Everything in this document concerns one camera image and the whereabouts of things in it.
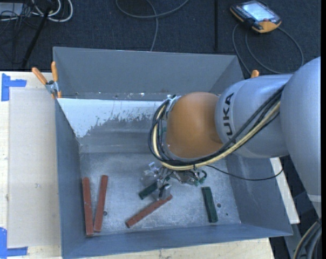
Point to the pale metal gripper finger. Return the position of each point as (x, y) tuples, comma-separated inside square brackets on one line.
[(164, 191), (150, 174)]

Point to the dark green block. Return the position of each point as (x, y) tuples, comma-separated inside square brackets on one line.
[(147, 191), (209, 205)]

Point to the red-brown flat block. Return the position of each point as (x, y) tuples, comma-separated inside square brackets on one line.
[(148, 211), (88, 206), (101, 204)]

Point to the grey metal bin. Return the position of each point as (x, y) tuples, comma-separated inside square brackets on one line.
[(119, 133)]

